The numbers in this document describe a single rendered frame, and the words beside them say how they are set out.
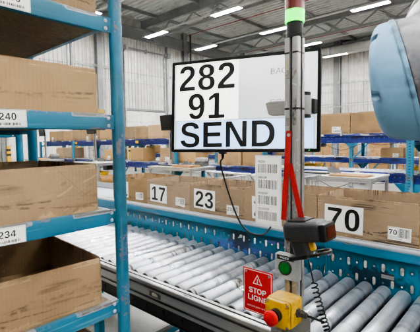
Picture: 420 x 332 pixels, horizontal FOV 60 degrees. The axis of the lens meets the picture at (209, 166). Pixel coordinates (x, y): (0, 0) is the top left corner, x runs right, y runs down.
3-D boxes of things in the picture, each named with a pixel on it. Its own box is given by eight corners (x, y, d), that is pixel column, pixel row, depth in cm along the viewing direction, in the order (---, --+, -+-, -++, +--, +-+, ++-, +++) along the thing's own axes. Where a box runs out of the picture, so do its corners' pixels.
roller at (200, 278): (179, 300, 133) (170, 298, 136) (260, 263, 171) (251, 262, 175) (178, 286, 133) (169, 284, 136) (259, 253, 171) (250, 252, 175)
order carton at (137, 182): (113, 199, 261) (111, 175, 260) (145, 194, 283) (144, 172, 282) (147, 205, 235) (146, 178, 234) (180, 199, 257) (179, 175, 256)
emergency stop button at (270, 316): (262, 325, 92) (261, 309, 91) (271, 318, 95) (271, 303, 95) (275, 330, 89) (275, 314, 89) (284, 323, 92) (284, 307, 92)
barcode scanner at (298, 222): (329, 266, 83) (324, 221, 83) (284, 262, 91) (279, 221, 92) (341, 259, 88) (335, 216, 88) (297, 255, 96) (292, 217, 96)
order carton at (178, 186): (146, 204, 235) (146, 178, 234) (180, 199, 257) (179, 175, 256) (189, 212, 209) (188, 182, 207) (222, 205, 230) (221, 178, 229)
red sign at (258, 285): (242, 308, 108) (242, 266, 107) (244, 307, 108) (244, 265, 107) (291, 326, 97) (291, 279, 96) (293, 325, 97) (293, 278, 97)
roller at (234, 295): (210, 297, 122) (221, 307, 119) (289, 259, 161) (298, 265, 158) (206, 309, 124) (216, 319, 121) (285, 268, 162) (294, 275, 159)
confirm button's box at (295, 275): (273, 277, 98) (273, 252, 97) (279, 274, 100) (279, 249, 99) (296, 284, 93) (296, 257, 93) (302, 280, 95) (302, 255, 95)
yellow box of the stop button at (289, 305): (261, 325, 94) (261, 298, 94) (279, 313, 101) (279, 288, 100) (313, 346, 85) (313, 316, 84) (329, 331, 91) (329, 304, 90)
